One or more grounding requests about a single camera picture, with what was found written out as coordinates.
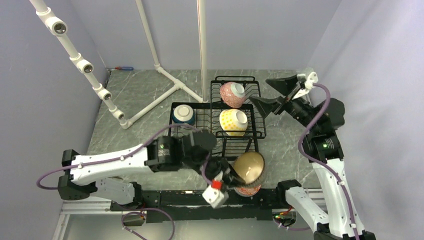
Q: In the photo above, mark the orange geometric patterned bowl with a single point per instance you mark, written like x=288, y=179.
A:
x=247, y=191

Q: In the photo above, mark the red blue screwdriver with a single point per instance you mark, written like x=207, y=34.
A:
x=124, y=68

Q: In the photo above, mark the blue yellow patterned bowl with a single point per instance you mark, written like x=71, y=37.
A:
x=233, y=122

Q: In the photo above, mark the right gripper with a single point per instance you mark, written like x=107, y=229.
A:
x=265, y=105

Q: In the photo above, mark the red patterned bowl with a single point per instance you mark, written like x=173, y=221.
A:
x=233, y=94

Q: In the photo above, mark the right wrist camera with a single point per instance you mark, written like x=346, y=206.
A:
x=306, y=79

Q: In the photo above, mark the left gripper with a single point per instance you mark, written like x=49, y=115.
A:
x=226, y=172

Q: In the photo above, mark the brown glazed bowl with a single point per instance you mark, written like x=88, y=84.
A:
x=251, y=167

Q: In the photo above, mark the black wire dish rack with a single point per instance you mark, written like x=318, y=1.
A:
x=206, y=116

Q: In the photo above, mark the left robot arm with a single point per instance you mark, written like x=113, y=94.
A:
x=92, y=175

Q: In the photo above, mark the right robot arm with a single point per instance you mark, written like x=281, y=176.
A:
x=310, y=103

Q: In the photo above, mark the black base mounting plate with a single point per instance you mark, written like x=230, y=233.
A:
x=222, y=213

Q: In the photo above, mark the aluminium rail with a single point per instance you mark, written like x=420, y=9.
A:
x=86, y=207

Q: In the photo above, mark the teal white bowl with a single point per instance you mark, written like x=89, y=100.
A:
x=183, y=114

